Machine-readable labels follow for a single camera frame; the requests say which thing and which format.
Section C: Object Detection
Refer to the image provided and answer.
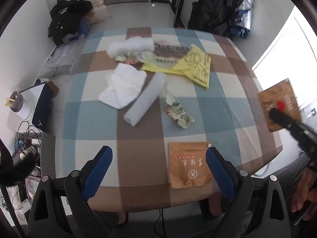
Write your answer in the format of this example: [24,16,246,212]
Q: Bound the brown paper packet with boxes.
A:
[257,79,302,133]
[168,142,212,189]

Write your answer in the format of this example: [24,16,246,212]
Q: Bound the white foam sheet roll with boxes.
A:
[124,72,167,127]

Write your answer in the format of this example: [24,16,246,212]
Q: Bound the snack wrapper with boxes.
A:
[164,88,195,129]

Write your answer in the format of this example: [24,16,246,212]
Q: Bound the white tissue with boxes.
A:
[98,63,147,109]

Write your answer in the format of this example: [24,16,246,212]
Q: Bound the yellow plastic bag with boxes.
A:
[141,44,211,90]

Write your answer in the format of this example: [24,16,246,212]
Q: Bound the printed wrapper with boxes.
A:
[115,51,153,65]

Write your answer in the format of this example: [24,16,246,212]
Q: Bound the clear bread wrapper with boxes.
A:
[154,40,191,60]

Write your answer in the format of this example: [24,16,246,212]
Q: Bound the person's right hand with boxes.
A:
[291,168,316,213]

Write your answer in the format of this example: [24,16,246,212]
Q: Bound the white and black box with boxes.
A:
[14,82,53,131]

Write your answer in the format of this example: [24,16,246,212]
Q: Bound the checkered tablecloth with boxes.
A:
[53,27,283,212]

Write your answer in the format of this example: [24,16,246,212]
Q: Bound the silver blue umbrella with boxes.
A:
[229,0,254,39]

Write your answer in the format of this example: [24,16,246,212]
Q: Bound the grey cup with sticks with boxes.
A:
[5,86,24,113]

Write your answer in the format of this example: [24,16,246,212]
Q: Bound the grey plastic parcel bag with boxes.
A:
[38,40,86,79]

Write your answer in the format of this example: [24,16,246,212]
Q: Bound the black backpack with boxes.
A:
[187,0,238,37]

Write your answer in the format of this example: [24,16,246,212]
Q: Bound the beige cloth bag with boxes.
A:
[87,0,111,25]

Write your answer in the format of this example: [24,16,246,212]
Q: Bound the black clothes pile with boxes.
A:
[48,0,93,47]

